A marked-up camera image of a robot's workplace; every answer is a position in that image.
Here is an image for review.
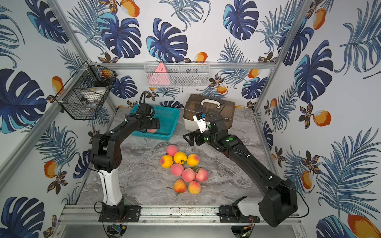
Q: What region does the teal plastic basket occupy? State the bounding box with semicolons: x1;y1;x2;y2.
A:
132;106;180;141

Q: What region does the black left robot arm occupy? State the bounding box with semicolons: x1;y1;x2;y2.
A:
90;103;160;222

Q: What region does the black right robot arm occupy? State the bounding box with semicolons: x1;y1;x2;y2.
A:
183;114;298;228

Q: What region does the yellow peach centre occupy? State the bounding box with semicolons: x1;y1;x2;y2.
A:
173;151;188;165

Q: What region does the pink peach top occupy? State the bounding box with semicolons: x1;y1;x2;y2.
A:
166;145;178;157

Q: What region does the brown white storage box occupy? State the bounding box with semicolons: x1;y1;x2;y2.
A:
183;94;236;131

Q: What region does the pink triangle object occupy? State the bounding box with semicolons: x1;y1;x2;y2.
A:
148;63;171;86

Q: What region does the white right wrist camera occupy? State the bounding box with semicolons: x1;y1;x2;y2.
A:
193;113;209;133

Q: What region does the clear wall shelf tray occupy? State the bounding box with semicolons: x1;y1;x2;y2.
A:
144;61;210;88

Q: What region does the white bowl in wire basket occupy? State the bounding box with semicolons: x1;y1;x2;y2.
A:
80;87;106;104

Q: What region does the black wire wall basket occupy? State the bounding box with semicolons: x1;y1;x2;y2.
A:
54;61;118;120

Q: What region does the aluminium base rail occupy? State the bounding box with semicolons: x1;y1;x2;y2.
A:
58;204;302;226

